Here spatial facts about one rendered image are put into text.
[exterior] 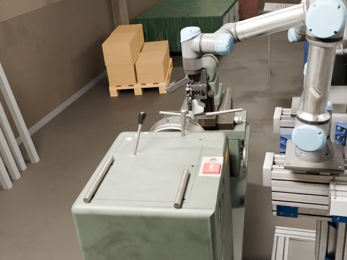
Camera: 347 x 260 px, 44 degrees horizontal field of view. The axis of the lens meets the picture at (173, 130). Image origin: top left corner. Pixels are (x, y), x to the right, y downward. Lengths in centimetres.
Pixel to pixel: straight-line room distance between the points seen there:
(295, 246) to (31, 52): 365
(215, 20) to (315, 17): 568
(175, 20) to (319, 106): 582
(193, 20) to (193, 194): 587
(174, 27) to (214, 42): 570
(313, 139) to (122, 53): 437
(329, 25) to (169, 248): 86
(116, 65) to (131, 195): 442
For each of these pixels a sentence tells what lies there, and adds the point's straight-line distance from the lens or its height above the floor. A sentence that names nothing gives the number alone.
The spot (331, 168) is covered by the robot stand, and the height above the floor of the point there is 116.
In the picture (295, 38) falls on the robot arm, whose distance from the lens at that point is 237.
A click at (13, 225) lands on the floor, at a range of 373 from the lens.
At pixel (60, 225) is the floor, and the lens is 355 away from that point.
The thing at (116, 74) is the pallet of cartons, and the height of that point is 31.
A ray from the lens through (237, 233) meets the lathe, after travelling 236.
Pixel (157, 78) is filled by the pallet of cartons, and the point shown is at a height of 21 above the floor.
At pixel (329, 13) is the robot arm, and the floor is 176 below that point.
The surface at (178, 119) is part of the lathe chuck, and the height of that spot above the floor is 124.
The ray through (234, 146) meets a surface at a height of 82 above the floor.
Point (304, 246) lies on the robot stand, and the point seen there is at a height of 21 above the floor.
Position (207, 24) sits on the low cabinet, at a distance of 710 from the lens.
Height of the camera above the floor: 206
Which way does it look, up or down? 26 degrees down
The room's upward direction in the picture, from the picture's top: 6 degrees counter-clockwise
